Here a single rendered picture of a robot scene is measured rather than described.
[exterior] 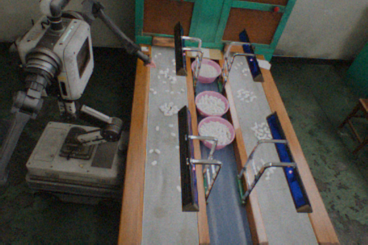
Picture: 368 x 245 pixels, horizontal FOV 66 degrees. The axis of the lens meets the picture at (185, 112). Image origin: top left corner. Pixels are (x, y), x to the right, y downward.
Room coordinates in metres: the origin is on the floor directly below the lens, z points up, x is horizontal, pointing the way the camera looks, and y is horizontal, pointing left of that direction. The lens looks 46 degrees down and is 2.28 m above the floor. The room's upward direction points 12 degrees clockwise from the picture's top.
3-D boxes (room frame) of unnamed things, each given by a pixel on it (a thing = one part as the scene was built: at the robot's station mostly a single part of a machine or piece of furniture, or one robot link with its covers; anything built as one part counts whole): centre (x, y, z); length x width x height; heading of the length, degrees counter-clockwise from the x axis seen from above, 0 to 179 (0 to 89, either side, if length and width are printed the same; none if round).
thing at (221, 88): (1.93, -0.33, 0.90); 0.20 x 0.19 x 0.45; 11
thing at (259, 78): (1.95, -0.41, 1.08); 0.62 x 0.08 x 0.07; 11
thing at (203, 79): (2.06, -0.10, 0.72); 0.27 x 0.27 x 0.10
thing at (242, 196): (0.98, -0.52, 0.90); 0.20 x 0.19 x 0.45; 11
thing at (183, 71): (1.84, 0.14, 1.08); 0.62 x 0.08 x 0.07; 11
